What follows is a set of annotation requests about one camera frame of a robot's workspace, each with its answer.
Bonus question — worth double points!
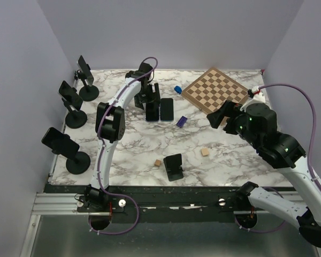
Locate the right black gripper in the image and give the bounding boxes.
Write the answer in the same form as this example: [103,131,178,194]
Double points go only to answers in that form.
[207,99,261,149]

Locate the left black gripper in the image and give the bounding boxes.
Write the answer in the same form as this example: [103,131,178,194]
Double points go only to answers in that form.
[134,83,160,110]

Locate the black phone blue edge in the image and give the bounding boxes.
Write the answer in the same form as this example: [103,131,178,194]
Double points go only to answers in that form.
[160,98,174,122]

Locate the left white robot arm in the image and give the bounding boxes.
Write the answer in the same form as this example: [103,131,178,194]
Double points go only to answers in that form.
[84,57,161,211]

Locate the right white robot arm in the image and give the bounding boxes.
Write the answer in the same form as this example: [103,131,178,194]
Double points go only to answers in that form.
[207,100,321,248]

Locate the far left round stand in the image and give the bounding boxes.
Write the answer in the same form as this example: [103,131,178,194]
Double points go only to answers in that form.
[75,70,99,102]

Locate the round stand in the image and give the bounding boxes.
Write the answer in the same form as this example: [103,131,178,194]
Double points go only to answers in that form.
[62,99,87,129]
[52,150,91,175]
[75,70,99,102]

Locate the black folding phone stand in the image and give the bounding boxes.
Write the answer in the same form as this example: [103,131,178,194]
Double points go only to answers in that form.
[163,154,184,182]

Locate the far left phone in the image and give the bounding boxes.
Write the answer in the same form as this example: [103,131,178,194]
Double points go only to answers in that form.
[77,55,94,86]

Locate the middle left round stand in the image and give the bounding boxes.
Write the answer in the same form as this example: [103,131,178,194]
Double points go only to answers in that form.
[62,99,87,129]

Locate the middle left phone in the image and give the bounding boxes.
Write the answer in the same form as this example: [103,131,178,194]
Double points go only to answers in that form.
[58,80,83,111]

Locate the near left round stand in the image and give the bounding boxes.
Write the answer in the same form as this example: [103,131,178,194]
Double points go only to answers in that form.
[52,150,91,175]

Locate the wooden chessboard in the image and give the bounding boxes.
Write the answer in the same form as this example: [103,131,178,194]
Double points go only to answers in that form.
[175,68,262,121]

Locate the blue plastic cap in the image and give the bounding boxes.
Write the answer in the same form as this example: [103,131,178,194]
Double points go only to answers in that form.
[174,86,182,94]

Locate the light wooden cube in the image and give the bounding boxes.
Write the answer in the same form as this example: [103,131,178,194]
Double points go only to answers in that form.
[201,148,209,156]

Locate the purple lego brick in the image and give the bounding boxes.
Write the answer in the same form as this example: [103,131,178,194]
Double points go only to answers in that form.
[176,116,187,128]

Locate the brown wooden cube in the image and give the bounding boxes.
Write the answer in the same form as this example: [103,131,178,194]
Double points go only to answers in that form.
[154,160,161,167]

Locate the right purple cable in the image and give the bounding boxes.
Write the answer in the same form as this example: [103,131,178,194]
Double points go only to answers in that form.
[234,83,321,233]

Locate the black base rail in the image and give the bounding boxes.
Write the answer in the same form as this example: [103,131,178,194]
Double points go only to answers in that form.
[44,185,257,224]

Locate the aluminium extrusion rail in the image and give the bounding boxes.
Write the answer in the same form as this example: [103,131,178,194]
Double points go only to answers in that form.
[32,191,304,215]

